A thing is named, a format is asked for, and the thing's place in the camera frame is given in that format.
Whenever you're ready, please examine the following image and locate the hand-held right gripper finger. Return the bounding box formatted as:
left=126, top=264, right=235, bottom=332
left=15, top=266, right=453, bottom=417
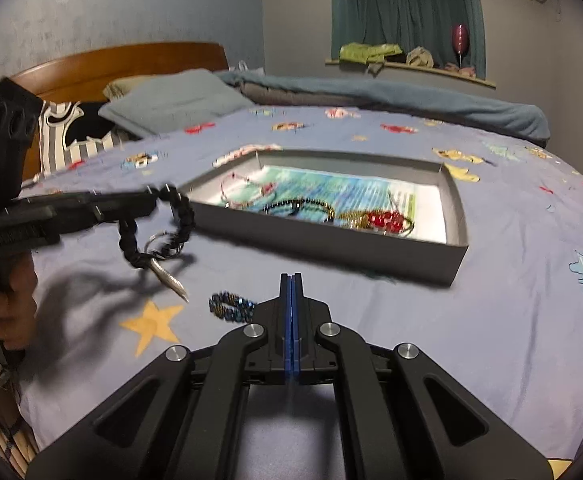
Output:
left=292, top=272, right=555, bottom=480
left=26, top=272, right=293, bottom=480

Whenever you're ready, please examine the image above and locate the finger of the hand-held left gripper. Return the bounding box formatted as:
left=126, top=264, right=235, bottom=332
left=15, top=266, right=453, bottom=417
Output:
left=54, top=187, right=159, bottom=213
left=56, top=209, right=153, bottom=242

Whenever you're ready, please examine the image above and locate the silver ring bangle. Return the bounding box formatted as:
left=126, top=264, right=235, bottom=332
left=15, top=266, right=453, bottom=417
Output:
left=142, top=229, right=188, bottom=262

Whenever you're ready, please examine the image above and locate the blue and gold bead bracelet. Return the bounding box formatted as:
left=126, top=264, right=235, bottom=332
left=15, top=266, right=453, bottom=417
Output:
left=208, top=291, right=258, bottom=324

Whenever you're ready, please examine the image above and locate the large black bead bracelet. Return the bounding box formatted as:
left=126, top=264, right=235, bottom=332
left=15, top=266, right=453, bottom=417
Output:
left=118, top=185, right=197, bottom=268

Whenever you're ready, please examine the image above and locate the pearl bar bracelet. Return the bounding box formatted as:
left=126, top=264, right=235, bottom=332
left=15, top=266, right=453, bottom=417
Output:
left=150, top=256, right=190, bottom=304

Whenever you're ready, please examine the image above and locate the grey shallow cardboard box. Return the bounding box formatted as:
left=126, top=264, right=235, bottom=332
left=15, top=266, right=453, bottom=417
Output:
left=178, top=147, right=469, bottom=287

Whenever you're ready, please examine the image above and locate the pink cord bracelet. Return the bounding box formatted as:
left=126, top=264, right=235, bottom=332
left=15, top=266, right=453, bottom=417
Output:
left=218, top=171, right=278, bottom=212

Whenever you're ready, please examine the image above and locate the dark purple bead bracelet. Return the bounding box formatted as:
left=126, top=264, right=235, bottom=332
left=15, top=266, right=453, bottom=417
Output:
left=262, top=198, right=338, bottom=223

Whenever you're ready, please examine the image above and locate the red bead gold bracelet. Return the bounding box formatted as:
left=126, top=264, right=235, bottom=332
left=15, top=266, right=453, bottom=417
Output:
left=343, top=209, right=415, bottom=236

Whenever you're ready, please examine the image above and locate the person's left hand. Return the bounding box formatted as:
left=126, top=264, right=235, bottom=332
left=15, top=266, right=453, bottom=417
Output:
left=0, top=264, right=38, bottom=352

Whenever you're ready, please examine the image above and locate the black and white striped pillow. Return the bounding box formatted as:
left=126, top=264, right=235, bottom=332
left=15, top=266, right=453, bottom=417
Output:
left=38, top=100, right=124, bottom=177

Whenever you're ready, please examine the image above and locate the yellowish pillow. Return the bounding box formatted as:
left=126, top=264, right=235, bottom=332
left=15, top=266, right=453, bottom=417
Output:
left=102, top=77, right=143, bottom=102

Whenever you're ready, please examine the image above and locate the grey-blue pillow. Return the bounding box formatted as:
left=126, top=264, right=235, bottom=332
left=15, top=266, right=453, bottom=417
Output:
left=98, top=70, right=255, bottom=137

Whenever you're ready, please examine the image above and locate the wooden bed headboard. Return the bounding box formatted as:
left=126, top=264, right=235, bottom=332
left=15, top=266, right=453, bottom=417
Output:
left=8, top=42, right=229, bottom=182

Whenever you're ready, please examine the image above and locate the blue-green printed paper sheet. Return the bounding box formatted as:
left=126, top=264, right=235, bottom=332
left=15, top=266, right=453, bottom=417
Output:
left=221, top=165, right=447, bottom=243

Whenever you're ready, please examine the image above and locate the cartoon printed blue bed sheet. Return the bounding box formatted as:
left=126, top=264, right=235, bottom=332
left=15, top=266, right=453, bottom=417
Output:
left=18, top=105, right=583, bottom=466

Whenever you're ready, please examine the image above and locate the wooden slatted object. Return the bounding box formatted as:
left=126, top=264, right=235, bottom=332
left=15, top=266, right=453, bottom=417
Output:
left=0, top=350, right=39, bottom=477

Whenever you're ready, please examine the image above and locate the blue blanket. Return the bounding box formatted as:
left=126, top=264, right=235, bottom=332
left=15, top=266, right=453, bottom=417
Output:
left=216, top=69, right=551, bottom=142

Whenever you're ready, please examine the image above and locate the green cloth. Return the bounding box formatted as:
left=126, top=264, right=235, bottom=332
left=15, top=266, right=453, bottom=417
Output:
left=340, top=42, right=403, bottom=64

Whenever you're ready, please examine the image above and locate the beige cloth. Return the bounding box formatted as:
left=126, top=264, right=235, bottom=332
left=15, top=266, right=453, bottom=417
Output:
left=405, top=46, right=435, bottom=69

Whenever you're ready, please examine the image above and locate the window sill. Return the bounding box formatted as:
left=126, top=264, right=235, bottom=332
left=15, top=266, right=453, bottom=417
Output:
left=325, top=57, right=497, bottom=90

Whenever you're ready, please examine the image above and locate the teal window curtain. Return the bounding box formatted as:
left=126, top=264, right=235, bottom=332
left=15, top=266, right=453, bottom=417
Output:
left=329, top=0, right=487, bottom=81

